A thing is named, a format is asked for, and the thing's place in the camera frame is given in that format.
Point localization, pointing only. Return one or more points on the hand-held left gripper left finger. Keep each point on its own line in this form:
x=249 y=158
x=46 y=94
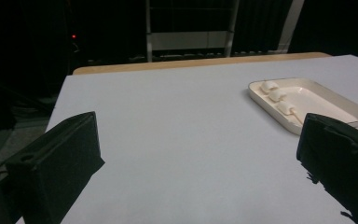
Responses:
x=56 y=168

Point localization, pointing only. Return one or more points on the wooden table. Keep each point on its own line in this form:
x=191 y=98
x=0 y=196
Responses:
x=167 y=64

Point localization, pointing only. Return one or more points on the white post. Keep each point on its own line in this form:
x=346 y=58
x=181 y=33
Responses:
x=289 y=25

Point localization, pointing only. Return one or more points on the wooden skewer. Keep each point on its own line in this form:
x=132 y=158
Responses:
x=297 y=117

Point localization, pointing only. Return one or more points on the metal rack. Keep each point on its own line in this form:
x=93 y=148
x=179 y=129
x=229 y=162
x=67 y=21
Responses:
x=186 y=40

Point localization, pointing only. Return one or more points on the cream rectangular tray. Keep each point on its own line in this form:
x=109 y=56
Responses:
x=318 y=99

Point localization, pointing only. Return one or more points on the white table cover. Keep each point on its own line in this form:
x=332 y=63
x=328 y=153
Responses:
x=183 y=140

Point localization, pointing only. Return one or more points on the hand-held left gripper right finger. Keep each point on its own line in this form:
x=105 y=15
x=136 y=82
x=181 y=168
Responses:
x=341 y=155

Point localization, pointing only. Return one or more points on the white marshmallow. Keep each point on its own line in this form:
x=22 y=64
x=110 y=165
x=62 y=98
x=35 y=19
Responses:
x=268 y=86
x=285 y=108
x=277 y=95

